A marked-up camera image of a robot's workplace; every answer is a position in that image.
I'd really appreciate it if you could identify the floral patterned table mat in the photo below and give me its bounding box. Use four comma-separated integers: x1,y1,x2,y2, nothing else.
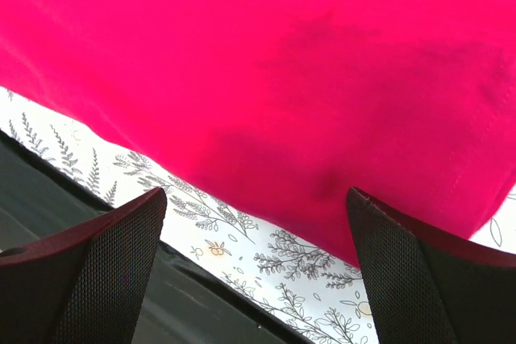
1,89,515,343

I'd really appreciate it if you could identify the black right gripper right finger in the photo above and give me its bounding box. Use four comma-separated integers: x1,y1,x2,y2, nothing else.
346,188,515,344

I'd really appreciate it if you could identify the magenta red t-shirt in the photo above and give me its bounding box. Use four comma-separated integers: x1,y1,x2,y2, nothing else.
1,0,515,263

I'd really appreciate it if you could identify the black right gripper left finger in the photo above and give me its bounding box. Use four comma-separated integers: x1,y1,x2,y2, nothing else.
1,189,167,344

